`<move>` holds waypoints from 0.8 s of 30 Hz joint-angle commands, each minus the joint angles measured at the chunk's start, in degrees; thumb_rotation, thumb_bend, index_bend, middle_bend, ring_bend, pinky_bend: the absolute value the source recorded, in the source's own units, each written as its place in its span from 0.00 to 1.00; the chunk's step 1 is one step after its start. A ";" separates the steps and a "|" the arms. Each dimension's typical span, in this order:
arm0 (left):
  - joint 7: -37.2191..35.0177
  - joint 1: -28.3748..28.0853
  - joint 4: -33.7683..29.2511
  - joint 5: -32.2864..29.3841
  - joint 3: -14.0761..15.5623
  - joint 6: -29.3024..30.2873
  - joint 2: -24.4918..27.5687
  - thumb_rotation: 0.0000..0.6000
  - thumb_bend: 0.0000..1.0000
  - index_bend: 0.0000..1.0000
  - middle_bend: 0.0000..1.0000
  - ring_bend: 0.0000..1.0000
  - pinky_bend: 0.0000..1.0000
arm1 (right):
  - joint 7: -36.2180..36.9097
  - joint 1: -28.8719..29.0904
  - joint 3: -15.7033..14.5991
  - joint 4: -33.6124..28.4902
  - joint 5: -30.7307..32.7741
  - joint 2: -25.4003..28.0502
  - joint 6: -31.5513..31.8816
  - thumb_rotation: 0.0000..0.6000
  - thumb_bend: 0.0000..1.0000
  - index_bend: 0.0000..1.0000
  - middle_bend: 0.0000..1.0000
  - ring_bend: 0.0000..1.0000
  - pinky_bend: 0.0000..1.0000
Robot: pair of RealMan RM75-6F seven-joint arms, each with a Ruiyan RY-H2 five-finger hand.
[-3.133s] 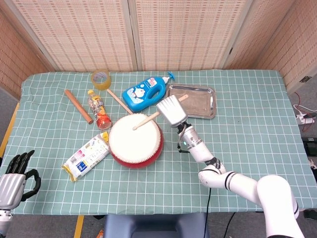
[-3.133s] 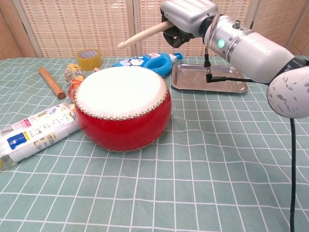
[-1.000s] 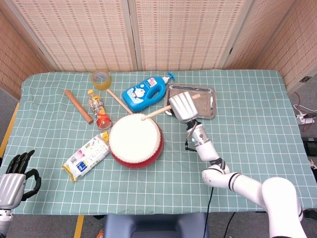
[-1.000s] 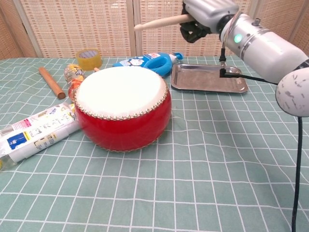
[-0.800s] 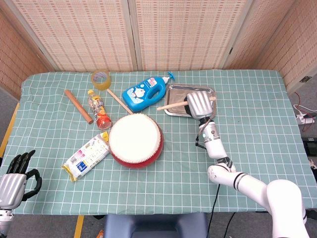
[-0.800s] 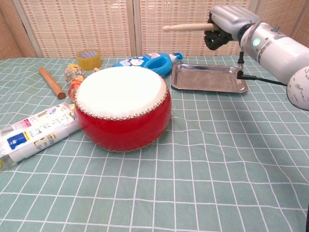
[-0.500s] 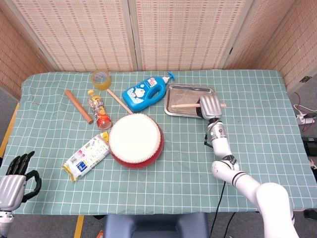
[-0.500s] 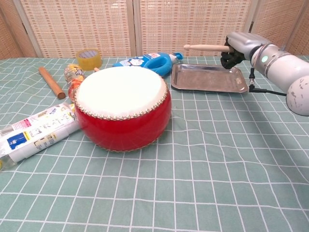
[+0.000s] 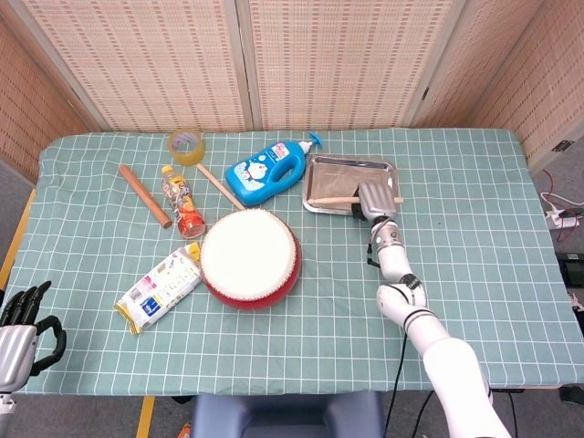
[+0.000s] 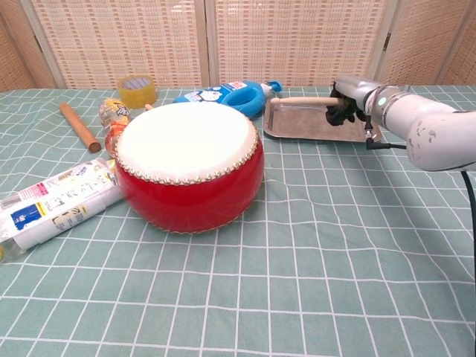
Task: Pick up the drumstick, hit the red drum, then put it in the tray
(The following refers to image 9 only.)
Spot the white plastic snack package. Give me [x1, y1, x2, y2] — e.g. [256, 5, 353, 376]
[113, 242, 203, 337]

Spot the red drum white top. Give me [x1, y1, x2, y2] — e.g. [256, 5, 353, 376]
[199, 208, 303, 312]

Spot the green checked tablecloth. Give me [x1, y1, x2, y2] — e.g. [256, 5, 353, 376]
[2, 127, 584, 396]

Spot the bamboo folding screen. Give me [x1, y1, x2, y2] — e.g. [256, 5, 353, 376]
[0, 0, 584, 183]

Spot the black cable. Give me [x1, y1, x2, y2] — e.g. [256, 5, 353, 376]
[385, 335, 440, 438]

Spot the blue detergent pump bottle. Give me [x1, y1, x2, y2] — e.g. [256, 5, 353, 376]
[224, 131, 324, 207]

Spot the stainless steel tray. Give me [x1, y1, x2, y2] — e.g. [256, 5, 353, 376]
[302, 153, 401, 220]

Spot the brown wooden rolling pin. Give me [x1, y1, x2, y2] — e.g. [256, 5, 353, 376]
[119, 164, 173, 229]

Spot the white power strip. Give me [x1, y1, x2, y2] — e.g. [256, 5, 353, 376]
[545, 207, 581, 229]

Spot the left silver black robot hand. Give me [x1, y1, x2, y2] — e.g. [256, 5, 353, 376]
[0, 280, 68, 391]

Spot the yellow packing tape roll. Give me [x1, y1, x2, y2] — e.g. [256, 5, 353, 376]
[167, 128, 206, 167]

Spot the red cable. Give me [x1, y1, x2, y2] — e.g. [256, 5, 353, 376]
[541, 169, 584, 207]

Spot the light wooden drumstick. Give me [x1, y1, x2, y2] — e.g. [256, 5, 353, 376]
[309, 194, 405, 205]
[196, 163, 246, 211]

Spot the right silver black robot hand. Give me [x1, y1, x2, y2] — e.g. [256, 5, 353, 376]
[349, 182, 399, 222]

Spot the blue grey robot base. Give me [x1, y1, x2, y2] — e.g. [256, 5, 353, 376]
[191, 391, 387, 438]

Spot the orange drink bottle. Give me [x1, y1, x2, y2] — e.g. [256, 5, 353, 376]
[161, 164, 207, 240]

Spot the black device box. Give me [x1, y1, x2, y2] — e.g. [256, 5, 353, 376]
[558, 250, 584, 288]

